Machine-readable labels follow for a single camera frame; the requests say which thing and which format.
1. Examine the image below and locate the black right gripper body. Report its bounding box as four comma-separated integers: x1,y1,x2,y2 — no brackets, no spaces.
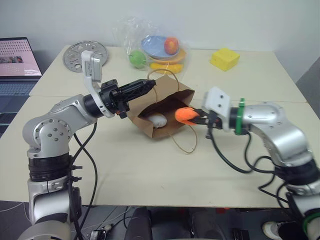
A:
198,109,224,130

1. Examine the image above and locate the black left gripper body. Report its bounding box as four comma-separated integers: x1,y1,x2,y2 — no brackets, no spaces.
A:
98,79,131,119

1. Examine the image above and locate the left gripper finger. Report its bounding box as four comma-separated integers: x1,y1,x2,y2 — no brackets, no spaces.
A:
119,79,157,95
122,86,154,103

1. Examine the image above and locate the orange plush toy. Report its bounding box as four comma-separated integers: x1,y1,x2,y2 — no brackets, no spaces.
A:
174,106,201,125

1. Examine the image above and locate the brown paper bag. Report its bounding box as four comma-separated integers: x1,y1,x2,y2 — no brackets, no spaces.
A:
126,68,199,155

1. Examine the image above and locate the white plush toy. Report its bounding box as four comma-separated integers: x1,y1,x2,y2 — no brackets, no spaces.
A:
146,112,168,129

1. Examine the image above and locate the clear plastic bag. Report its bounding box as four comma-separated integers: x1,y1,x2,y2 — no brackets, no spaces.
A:
111,15,193,79

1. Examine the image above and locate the green toy apple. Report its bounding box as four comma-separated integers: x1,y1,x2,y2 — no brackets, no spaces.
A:
128,50,147,70

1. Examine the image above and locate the green right wrist clamp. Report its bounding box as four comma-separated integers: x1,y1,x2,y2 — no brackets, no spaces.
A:
234,97,248,136

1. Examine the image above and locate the yellow toy banana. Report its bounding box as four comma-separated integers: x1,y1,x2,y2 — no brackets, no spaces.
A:
149,62,184,74

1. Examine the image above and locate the blue toy plate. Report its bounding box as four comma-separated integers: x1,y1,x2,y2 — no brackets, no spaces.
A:
140,35,180,58

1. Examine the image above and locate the orange toy plate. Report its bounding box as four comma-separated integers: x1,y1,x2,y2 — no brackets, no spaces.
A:
148,47,188,65

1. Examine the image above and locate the red toy apple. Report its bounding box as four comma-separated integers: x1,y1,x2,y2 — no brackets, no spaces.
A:
163,36,180,55

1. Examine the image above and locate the silver perforated metal disc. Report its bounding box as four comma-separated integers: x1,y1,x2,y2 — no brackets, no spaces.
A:
62,40,109,74

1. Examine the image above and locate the yellow cheese block toy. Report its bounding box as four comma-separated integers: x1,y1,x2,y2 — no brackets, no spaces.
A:
209,47,241,73

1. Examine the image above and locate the open laptop computer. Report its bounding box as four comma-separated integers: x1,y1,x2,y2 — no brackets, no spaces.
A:
0,37,44,139

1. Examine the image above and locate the dark rounded shape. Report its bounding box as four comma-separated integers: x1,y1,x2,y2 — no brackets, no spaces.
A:
123,207,154,240

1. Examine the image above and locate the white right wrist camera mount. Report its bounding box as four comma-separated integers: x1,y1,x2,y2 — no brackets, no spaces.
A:
201,86,232,133

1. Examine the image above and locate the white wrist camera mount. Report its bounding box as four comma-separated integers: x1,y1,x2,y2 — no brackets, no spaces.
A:
81,49,116,119
201,86,232,133

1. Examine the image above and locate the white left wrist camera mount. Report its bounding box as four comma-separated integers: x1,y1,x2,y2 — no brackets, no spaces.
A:
81,49,116,119

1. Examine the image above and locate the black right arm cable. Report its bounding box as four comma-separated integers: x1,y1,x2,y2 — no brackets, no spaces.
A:
204,126,297,208

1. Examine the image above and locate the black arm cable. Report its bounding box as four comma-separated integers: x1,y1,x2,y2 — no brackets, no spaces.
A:
204,126,297,208
67,121,99,240

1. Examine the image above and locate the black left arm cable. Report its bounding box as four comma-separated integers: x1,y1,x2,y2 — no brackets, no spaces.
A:
67,121,99,240

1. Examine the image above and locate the white floor cable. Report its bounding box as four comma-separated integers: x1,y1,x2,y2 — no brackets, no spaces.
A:
108,206,131,227

